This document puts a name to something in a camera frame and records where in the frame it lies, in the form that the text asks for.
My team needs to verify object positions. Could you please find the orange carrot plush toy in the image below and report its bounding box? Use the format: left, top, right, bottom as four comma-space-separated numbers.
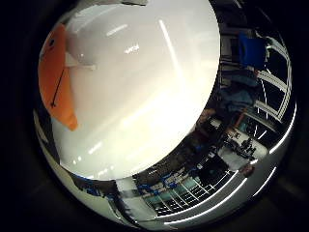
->
38, 22, 79, 131

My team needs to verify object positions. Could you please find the blue office chair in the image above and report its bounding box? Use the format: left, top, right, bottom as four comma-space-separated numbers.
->
239, 32, 268, 70

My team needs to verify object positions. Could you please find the wooden pole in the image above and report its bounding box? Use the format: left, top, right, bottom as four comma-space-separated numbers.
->
235, 108, 249, 131

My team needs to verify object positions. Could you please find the person in blue jeans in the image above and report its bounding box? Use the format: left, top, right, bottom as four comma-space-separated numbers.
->
221, 74, 259, 112

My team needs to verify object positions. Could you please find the black monitor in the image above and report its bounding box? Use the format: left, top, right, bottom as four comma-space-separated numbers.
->
197, 158, 227, 189

